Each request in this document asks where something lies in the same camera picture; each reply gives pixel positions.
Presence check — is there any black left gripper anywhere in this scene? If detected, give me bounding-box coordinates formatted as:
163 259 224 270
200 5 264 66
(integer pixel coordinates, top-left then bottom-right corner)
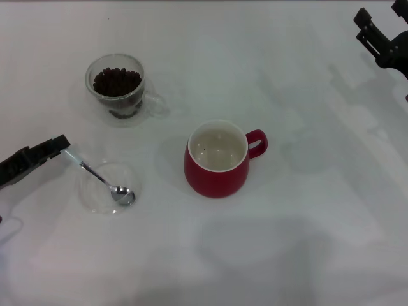
0 134 71 189

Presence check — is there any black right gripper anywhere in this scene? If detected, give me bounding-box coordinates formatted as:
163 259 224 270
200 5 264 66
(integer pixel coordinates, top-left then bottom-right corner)
353 0 408 80

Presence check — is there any metal spoon with blue handle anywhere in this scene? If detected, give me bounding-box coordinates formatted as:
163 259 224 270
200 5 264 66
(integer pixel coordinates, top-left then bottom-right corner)
63 148 136 207

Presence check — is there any red mug with white inside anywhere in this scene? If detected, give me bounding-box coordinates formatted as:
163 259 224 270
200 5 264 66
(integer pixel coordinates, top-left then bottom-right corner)
183 119 268 199

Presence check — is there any double-walled clear glass cup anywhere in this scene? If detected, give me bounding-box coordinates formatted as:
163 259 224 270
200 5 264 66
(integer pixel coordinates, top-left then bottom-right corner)
84 53 168 128

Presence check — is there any pile of coffee beans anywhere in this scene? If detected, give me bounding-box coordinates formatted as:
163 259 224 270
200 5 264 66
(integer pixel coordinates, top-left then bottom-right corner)
92 66 142 98

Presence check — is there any shallow clear glass dish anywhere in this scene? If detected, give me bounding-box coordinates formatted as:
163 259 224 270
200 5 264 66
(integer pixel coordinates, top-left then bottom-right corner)
76 161 143 215

